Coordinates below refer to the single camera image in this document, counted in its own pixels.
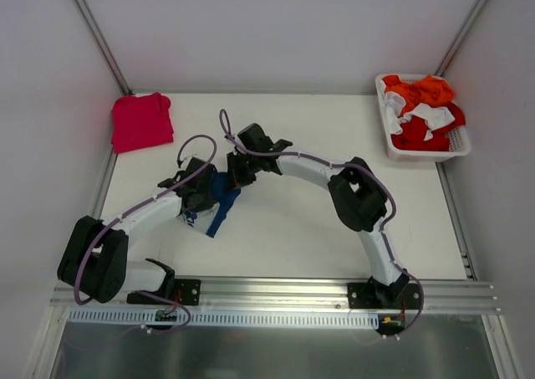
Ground navy blue t-shirt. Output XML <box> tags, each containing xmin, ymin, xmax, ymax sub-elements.
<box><xmin>177</xmin><ymin>172</ymin><xmax>241</xmax><ymax>238</ymax></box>

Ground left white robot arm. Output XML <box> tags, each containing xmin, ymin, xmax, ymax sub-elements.
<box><xmin>57</xmin><ymin>157</ymin><xmax>217</xmax><ymax>304</ymax></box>

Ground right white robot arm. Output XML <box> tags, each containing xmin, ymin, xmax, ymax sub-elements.
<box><xmin>225</xmin><ymin>123</ymin><xmax>410</xmax><ymax>309</ymax></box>

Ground folded pink t-shirt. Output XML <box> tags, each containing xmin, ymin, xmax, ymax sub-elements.
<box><xmin>111</xmin><ymin>92</ymin><xmax>174</xmax><ymax>155</ymax></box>

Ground white t-shirt in basket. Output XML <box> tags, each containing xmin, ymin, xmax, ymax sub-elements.
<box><xmin>384</xmin><ymin>93</ymin><xmax>456</xmax><ymax>141</ymax></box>

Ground red t-shirt in basket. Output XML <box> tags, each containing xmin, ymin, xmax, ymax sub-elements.
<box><xmin>390</xmin><ymin>102</ymin><xmax>466</xmax><ymax>152</ymax></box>

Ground orange t-shirt in basket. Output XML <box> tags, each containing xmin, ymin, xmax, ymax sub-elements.
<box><xmin>382</xmin><ymin>74</ymin><xmax>455</xmax><ymax>116</ymax></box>

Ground white plastic basket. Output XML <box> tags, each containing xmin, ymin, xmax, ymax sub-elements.
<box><xmin>374</xmin><ymin>74</ymin><xmax>471</xmax><ymax>163</ymax></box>

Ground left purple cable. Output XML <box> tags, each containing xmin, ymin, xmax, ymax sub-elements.
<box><xmin>74</xmin><ymin>134</ymin><xmax>218</xmax><ymax>335</ymax></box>

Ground purple cable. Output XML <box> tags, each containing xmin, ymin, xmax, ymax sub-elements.
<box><xmin>218</xmin><ymin>108</ymin><xmax>425</xmax><ymax>341</ymax></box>
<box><xmin>74</xmin><ymin>134</ymin><xmax>218</xmax><ymax>335</ymax></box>

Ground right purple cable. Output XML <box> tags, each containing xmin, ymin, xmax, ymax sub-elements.
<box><xmin>218</xmin><ymin>108</ymin><xmax>425</xmax><ymax>341</ymax></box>

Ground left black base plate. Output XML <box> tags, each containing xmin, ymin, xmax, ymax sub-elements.
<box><xmin>126</xmin><ymin>278</ymin><xmax>201</xmax><ymax>306</ymax></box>

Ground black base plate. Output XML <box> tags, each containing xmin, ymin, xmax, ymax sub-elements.
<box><xmin>126</xmin><ymin>278</ymin><xmax>201</xmax><ymax>306</ymax></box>
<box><xmin>346</xmin><ymin>282</ymin><xmax>423</xmax><ymax>310</ymax></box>

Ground aluminium mounting rail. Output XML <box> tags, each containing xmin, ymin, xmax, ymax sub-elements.
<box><xmin>49</xmin><ymin>272</ymin><xmax>502</xmax><ymax>315</ymax></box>

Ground white slotted cable duct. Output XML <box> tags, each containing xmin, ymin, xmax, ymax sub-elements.
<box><xmin>68</xmin><ymin>307</ymin><xmax>379</xmax><ymax>330</ymax></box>

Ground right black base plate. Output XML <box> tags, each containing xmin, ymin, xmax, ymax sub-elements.
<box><xmin>346</xmin><ymin>282</ymin><xmax>423</xmax><ymax>310</ymax></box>

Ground left aluminium corner post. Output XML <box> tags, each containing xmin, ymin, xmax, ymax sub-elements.
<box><xmin>72</xmin><ymin>0</ymin><xmax>133</xmax><ymax>95</ymax></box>

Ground aluminium corner post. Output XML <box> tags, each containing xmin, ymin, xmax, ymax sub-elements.
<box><xmin>435</xmin><ymin>0</ymin><xmax>491</xmax><ymax>77</ymax></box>
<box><xmin>72</xmin><ymin>0</ymin><xmax>133</xmax><ymax>95</ymax></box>

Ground right aluminium corner post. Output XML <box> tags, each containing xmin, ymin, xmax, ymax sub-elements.
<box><xmin>435</xmin><ymin>0</ymin><xmax>491</xmax><ymax>77</ymax></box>

